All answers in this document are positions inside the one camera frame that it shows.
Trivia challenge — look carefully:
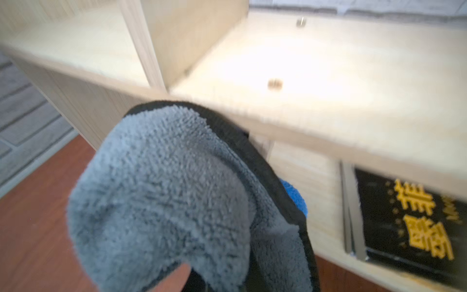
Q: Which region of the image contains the blue and grey microfibre cloth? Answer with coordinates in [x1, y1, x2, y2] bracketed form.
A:
[67, 101, 320, 292]

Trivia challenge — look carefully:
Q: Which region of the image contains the light wooden bookshelf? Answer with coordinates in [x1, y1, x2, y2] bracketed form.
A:
[1, 1, 467, 292]

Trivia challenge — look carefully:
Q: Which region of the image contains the black book with gold lettering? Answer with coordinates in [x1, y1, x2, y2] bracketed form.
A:
[339, 163, 467, 290]

